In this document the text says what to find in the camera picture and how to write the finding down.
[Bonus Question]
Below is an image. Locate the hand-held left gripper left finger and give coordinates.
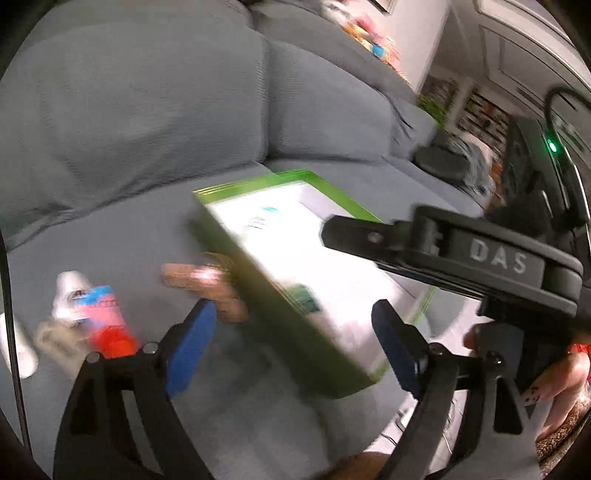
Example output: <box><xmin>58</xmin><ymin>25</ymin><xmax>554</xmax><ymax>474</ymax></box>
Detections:
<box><xmin>53</xmin><ymin>299</ymin><xmax>218</xmax><ymax>480</ymax></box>

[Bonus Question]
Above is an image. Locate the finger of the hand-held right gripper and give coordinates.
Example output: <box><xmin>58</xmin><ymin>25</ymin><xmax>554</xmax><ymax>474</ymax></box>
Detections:
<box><xmin>321</xmin><ymin>215</ymin><xmax>416</xmax><ymax>274</ymax></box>

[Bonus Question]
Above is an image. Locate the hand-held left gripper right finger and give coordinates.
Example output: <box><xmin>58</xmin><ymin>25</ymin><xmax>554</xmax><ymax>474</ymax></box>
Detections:
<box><xmin>372</xmin><ymin>299</ymin><xmax>543</xmax><ymax>480</ymax></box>

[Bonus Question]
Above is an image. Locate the brown rounded object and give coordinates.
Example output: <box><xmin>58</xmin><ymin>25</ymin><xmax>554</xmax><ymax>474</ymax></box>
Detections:
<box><xmin>161</xmin><ymin>253</ymin><xmax>250</xmax><ymax>324</ymax></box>

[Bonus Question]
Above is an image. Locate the green cardboard box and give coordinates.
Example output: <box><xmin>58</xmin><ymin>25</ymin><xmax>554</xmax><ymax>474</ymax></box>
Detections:
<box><xmin>191</xmin><ymin>169</ymin><xmax>439</xmax><ymax>400</ymax></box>

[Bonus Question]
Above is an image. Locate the small red and blue box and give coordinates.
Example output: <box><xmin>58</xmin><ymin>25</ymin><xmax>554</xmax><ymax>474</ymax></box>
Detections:
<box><xmin>76</xmin><ymin>285</ymin><xmax>139</xmax><ymax>360</ymax></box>

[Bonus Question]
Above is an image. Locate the beige object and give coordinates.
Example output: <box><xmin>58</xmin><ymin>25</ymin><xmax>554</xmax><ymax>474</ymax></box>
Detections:
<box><xmin>34</xmin><ymin>320</ymin><xmax>93</xmax><ymax>365</ymax></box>

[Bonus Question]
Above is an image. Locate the person's right hand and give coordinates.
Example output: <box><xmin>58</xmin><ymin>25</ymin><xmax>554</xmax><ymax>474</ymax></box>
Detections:
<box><xmin>519</xmin><ymin>344</ymin><xmax>591</xmax><ymax>432</ymax></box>

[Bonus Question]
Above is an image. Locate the dark cushion on sofa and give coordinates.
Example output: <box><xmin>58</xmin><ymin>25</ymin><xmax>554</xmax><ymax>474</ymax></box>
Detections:
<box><xmin>434</xmin><ymin>131</ymin><xmax>497</xmax><ymax>199</ymax></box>

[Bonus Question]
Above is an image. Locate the black round cushion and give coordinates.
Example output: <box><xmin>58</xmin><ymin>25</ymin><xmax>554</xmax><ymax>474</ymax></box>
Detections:
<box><xmin>413</xmin><ymin>145</ymin><xmax>467</xmax><ymax>178</ymax></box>

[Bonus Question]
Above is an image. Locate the bookshelf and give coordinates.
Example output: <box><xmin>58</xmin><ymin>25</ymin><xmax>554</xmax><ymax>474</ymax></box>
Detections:
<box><xmin>455</xmin><ymin>85</ymin><xmax>513</xmax><ymax>185</ymax></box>

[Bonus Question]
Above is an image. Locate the green plant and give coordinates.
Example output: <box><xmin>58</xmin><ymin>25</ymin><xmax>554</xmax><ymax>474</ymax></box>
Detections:
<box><xmin>418</xmin><ymin>90</ymin><xmax>455</xmax><ymax>125</ymax></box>

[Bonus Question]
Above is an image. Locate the white plastic object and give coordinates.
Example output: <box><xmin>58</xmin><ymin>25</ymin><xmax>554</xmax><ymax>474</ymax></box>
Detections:
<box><xmin>0</xmin><ymin>314</ymin><xmax>38</xmax><ymax>379</ymax></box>

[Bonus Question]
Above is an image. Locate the row of colourful plush toys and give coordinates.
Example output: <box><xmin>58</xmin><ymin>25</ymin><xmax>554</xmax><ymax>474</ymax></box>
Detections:
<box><xmin>323</xmin><ymin>0</ymin><xmax>402</xmax><ymax>70</ymax></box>

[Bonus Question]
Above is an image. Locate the grey sofa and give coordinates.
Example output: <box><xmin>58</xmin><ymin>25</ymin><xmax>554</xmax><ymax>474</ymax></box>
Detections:
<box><xmin>0</xmin><ymin>0</ymin><xmax>490</xmax><ymax>462</ymax></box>

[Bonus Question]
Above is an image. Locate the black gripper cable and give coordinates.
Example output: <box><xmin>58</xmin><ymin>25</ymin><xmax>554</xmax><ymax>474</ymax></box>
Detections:
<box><xmin>544</xmin><ymin>88</ymin><xmax>591</xmax><ymax>217</ymax></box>

